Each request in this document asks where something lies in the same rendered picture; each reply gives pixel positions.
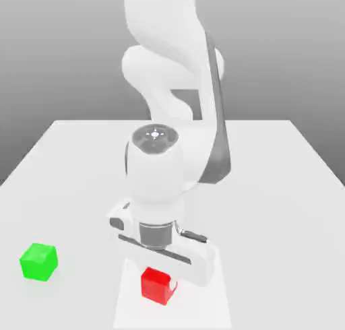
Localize small red cube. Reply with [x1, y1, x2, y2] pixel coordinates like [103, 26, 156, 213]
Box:
[140, 266, 179, 306]

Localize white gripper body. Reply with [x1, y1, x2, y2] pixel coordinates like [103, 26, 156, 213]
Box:
[117, 231, 218, 288]

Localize small green cube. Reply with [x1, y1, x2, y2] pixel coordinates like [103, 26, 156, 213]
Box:
[19, 242, 59, 283]

